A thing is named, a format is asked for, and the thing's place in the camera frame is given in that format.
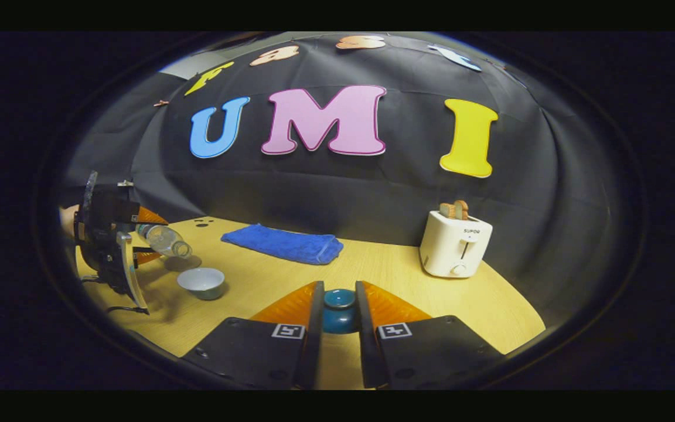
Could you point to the toast slice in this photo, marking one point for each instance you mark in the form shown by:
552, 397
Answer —
446, 211
461, 210

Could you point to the white toaster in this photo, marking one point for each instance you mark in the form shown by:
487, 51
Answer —
449, 246

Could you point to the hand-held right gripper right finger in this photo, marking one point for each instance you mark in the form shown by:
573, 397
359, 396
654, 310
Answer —
367, 357

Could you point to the blue teacup lid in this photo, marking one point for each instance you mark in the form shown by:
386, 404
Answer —
339, 313

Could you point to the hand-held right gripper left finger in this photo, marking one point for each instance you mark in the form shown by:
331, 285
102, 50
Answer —
313, 357

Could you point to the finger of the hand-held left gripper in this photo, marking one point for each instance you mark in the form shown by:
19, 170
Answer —
145, 257
149, 215

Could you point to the clear plastic water bottle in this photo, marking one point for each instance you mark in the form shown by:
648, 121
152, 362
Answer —
164, 239

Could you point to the blue towel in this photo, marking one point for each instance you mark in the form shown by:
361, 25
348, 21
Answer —
285, 243

